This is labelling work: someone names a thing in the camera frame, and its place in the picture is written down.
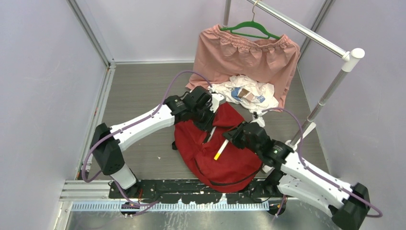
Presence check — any white yellow marker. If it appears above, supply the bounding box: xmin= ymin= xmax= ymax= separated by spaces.
xmin=214 ymin=139 xmax=229 ymax=161

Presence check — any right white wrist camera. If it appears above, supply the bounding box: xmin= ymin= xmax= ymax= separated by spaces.
xmin=252 ymin=112 xmax=265 ymax=127

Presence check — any silver white clothes rack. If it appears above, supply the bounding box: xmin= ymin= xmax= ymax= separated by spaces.
xmin=222 ymin=0 xmax=366 ymax=174

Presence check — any pink skirt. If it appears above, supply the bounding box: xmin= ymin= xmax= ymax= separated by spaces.
xmin=186 ymin=25 xmax=300 ymax=107

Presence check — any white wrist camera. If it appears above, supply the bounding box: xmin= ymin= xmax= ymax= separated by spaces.
xmin=252 ymin=112 xmax=265 ymax=127
xmin=210 ymin=92 xmax=226 ymax=113

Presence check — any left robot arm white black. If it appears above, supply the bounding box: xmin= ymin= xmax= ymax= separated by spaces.
xmin=90 ymin=86 xmax=226 ymax=198

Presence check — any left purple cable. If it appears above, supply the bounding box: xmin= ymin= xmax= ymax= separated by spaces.
xmin=81 ymin=70 xmax=213 ymax=217

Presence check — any red backpack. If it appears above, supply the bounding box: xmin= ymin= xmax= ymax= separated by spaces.
xmin=174 ymin=103 xmax=262 ymax=193

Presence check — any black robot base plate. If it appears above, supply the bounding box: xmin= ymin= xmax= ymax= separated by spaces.
xmin=124 ymin=178 xmax=282 ymax=205

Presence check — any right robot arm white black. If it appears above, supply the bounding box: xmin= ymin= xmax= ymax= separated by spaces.
xmin=223 ymin=122 xmax=370 ymax=230

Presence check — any green clothes hanger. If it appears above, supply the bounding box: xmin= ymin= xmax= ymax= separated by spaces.
xmin=220 ymin=3 xmax=282 ymax=39

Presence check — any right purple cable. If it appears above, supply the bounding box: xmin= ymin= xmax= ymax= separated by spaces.
xmin=260 ymin=107 xmax=383 ymax=219

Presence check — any purple cable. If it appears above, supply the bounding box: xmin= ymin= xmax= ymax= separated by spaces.
xmin=81 ymin=70 xmax=213 ymax=217
xmin=260 ymin=107 xmax=383 ymax=219

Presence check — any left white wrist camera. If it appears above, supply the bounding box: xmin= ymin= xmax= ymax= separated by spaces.
xmin=210 ymin=92 xmax=226 ymax=113

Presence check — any white crumpled cloth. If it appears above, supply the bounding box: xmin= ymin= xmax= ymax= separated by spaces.
xmin=209 ymin=75 xmax=279 ymax=113

